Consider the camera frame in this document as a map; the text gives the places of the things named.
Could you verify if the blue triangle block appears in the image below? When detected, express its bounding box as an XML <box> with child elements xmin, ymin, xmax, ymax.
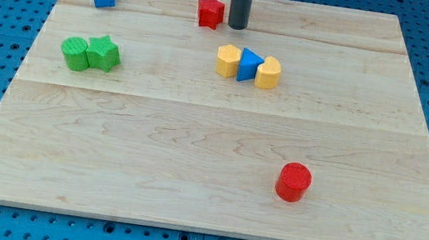
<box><xmin>236</xmin><ymin>47</ymin><xmax>264</xmax><ymax>82</ymax></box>

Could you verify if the red star block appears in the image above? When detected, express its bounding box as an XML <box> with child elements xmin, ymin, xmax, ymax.
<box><xmin>197</xmin><ymin>0</ymin><xmax>226</xmax><ymax>30</ymax></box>

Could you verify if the green star block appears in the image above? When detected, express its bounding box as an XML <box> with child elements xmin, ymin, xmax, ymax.
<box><xmin>86</xmin><ymin>35</ymin><xmax>121</xmax><ymax>73</ymax></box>

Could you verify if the yellow hexagon block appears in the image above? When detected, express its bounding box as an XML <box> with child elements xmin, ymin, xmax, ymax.
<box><xmin>216</xmin><ymin>44</ymin><xmax>242</xmax><ymax>78</ymax></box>

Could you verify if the yellow half-round block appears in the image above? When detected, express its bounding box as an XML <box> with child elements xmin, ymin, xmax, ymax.
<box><xmin>254</xmin><ymin>56</ymin><xmax>282</xmax><ymax>90</ymax></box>

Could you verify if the light wooden board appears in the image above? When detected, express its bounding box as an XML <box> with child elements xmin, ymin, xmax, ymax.
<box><xmin>0</xmin><ymin>0</ymin><xmax>429</xmax><ymax>240</ymax></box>

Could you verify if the red cylinder block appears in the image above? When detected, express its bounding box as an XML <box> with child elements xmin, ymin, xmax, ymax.
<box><xmin>275</xmin><ymin>162</ymin><xmax>312</xmax><ymax>203</ymax></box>

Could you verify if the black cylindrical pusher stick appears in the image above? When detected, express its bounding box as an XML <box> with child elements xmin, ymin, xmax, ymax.
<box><xmin>227</xmin><ymin>0</ymin><xmax>254</xmax><ymax>33</ymax></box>

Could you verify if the green cylinder block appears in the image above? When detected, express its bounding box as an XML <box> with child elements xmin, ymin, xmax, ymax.
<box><xmin>61</xmin><ymin>36</ymin><xmax>89</xmax><ymax>72</ymax></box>

